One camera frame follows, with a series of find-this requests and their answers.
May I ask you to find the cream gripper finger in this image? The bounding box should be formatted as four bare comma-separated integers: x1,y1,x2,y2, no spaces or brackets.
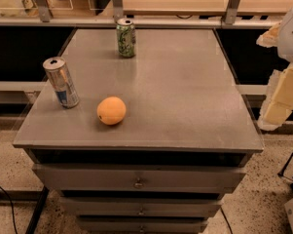
256,23,280,48
257,63,293,131

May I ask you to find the green soda can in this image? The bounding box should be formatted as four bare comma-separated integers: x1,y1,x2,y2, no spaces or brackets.
116,18,136,58

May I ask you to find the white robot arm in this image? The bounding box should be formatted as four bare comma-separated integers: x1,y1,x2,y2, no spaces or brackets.
256,7,293,131

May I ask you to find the silver blue energy drink can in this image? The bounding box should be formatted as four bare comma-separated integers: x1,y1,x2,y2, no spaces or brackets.
43,57,79,108

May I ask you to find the black lever tool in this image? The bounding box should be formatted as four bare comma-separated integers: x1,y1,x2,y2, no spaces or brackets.
277,151,293,192

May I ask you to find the grey drawer cabinet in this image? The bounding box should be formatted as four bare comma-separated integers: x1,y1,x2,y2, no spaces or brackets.
15,29,263,222

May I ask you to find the orange fruit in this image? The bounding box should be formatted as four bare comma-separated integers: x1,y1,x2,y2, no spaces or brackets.
96,97,127,126

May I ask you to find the middle drawer with knob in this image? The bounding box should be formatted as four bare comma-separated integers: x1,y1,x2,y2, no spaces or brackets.
60,197,221,218

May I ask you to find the drawer with knob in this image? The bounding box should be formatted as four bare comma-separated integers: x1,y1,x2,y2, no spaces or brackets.
32,164,245,193
60,197,221,218
76,217,207,234

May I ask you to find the bottom drawer with knob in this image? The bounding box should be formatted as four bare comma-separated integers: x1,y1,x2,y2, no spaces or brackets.
76,217,207,234

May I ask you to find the top drawer with knob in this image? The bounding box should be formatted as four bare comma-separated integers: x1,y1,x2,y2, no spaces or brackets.
32,164,245,193

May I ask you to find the metal railing frame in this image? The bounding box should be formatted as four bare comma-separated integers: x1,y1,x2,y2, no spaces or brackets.
0,0,284,28

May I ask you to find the black cable on floor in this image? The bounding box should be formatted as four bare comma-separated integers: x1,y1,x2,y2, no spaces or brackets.
0,178,19,234

